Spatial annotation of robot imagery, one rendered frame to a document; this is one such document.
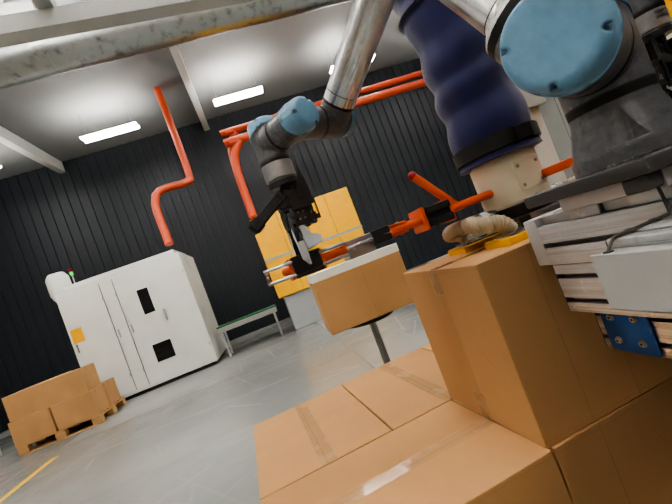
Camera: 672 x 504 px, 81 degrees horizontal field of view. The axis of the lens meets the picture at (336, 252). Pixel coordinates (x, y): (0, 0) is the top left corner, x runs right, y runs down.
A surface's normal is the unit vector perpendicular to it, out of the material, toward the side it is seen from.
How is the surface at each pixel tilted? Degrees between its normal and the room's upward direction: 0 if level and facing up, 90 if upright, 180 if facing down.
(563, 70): 96
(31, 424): 90
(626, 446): 90
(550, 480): 90
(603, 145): 72
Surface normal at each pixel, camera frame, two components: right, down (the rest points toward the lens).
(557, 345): 0.21, -0.10
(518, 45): -0.60, 0.34
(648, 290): -0.92, 0.35
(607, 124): -0.76, -0.05
